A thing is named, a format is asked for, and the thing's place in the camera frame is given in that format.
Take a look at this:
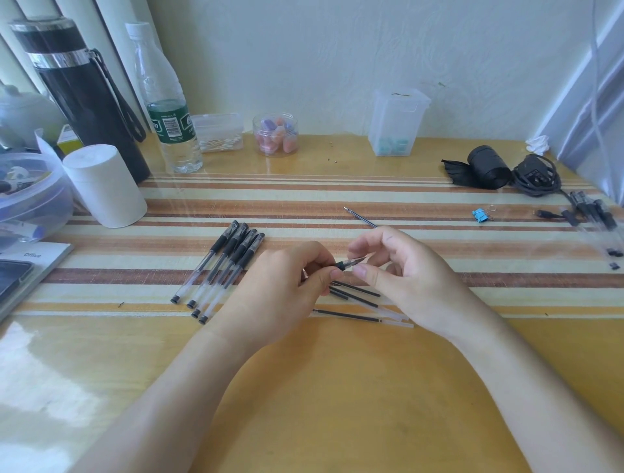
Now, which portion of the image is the person's right hand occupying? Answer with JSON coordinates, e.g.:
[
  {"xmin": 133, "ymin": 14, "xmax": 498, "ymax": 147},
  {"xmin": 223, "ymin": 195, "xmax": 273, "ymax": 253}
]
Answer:
[{"xmin": 348, "ymin": 225, "xmax": 481, "ymax": 340}]

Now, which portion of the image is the person's left hand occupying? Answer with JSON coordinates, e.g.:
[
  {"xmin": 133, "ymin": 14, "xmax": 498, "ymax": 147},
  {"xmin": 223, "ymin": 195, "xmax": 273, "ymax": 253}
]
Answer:
[{"xmin": 214, "ymin": 241, "xmax": 345, "ymax": 349}]

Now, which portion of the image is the person's right forearm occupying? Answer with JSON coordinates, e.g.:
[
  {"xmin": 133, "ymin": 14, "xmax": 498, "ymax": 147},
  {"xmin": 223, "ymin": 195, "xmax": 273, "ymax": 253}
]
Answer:
[{"xmin": 446, "ymin": 304, "xmax": 624, "ymax": 473}]

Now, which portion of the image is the person's left forearm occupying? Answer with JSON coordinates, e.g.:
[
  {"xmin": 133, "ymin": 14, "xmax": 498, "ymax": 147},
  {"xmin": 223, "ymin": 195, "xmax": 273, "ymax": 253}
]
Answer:
[{"xmin": 68, "ymin": 317, "xmax": 293, "ymax": 473}]

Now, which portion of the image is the black ink pen refill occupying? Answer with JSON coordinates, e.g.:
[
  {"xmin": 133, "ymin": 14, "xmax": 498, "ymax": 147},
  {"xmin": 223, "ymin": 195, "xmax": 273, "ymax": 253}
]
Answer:
[
  {"xmin": 328, "ymin": 288, "xmax": 410, "ymax": 322},
  {"xmin": 344, "ymin": 207, "xmax": 379, "ymax": 229},
  {"xmin": 333, "ymin": 280, "xmax": 382, "ymax": 298},
  {"xmin": 308, "ymin": 308, "xmax": 415, "ymax": 329}
]

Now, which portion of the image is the capped black gel pen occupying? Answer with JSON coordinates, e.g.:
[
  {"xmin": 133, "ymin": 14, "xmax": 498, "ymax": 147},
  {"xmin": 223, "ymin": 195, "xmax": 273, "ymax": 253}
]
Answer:
[
  {"xmin": 198, "ymin": 233, "xmax": 266, "ymax": 326},
  {"xmin": 191, "ymin": 228, "xmax": 258, "ymax": 318},
  {"xmin": 170, "ymin": 220, "xmax": 241, "ymax": 305},
  {"xmin": 186, "ymin": 223, "xmax": 249, "ymax": 310}
]

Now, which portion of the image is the black bag roll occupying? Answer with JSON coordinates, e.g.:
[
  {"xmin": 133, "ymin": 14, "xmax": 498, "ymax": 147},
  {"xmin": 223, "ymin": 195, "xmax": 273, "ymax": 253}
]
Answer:
[{"xmin": 441, "ymin": 145, "xmax": 513, "ymax": 190}]

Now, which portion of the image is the clear jar of coloured earplugs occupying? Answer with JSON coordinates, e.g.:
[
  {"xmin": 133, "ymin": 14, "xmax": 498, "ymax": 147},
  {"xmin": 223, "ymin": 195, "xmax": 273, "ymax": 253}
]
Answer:
[{"xmin": 252, "ymin": 112, "xmax": 299, "ymax": 157}]

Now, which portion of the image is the tall clear plastic box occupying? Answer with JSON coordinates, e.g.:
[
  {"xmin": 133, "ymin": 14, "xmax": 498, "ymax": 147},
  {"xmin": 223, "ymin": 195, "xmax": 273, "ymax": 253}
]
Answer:
[{"xmin": 368, "ymin": 88, "xmax": 433, "ymax": 158}]

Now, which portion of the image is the clear cotton swab box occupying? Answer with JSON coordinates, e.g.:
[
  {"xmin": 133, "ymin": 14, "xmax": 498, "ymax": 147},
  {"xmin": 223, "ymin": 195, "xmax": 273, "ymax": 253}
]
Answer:
[{"xmin": 190, "ymin": 113, "xmax": 245, "ymax": 154}]

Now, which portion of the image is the crumpled white tissue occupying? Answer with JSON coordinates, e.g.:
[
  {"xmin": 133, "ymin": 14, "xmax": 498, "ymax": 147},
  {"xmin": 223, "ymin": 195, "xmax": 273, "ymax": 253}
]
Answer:
[{"xmin": 525, "ymin": 135, "xmax": 552, "ymax": 157}]

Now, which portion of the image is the bundle of clear gel pens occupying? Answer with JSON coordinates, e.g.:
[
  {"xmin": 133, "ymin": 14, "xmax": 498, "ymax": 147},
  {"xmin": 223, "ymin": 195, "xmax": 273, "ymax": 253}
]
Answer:
[{"xmin": 561, "ymin": 190, "xmax": 624, "ymax": 244}]

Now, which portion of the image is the clear plastic water bottle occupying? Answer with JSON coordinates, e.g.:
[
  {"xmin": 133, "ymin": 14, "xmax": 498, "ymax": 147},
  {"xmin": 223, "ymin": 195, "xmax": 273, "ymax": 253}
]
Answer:
[{"xmin": 125, "ymin": 21, "xmax": 204, "ymax": 174}]

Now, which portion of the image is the white cylindrical paper roll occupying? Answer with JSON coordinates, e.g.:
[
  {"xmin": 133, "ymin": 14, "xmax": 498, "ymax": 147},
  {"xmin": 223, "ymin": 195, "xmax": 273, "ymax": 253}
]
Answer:
[{"xmin": 62, "ymin": 144, "xmax": 148, "ymax": 229}]

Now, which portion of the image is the grey booklet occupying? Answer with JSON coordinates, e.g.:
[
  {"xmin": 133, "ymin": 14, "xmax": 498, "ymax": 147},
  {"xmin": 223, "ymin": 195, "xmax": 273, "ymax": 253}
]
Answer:
[{"xmin": 0, "ymin": 241, "xmax": 75, "ymax": 323}]

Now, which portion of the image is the white sheer curtain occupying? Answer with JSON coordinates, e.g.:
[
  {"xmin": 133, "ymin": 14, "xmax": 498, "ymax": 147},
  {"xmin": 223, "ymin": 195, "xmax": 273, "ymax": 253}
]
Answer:
[{"xmin": 535, "ymin": 0, "xmax": 624, "ymax": 206}]

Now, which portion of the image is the yellow green small box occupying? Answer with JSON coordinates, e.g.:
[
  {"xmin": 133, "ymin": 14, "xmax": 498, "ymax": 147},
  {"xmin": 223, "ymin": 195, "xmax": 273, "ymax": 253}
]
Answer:
[{"xmin": 56, "ymin": 124, "xmax": 85, "ymax": 160}]

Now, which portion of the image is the black thermos flask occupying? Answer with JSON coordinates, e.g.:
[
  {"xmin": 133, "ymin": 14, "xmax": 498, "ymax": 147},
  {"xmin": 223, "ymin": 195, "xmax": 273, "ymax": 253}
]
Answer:
[{"xmin": 9, "ymin": 16, "xmax": 153, "ymax": 185}]

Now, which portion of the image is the clear plastic lidded bowl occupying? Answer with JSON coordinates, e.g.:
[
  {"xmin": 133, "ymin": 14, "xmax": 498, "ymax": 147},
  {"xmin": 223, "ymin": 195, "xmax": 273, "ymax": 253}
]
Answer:
[{"xmin": 0, "ymin": 150, "xmax": 75, "ymax": 254}]

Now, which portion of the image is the black smartphone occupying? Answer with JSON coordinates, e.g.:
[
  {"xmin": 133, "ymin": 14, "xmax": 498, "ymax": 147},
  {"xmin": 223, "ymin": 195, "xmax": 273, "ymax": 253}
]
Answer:
[{"xmin": 0, "ymin": 259, "xmax": 35, "ymax": 304}]

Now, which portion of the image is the white ceramic teapot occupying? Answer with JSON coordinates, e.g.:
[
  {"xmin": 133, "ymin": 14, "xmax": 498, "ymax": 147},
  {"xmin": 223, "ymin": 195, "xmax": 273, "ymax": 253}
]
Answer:
[{"xmin": 0, "ymin": 84, "xmax": 67, "ymax": 150}]

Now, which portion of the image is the black charger with cable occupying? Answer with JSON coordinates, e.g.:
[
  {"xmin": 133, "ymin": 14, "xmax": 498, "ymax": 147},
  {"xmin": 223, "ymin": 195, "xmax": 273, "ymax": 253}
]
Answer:
[{"xmin": 510, "ymin": 154, "xmax": 566, "ymax": 198}]

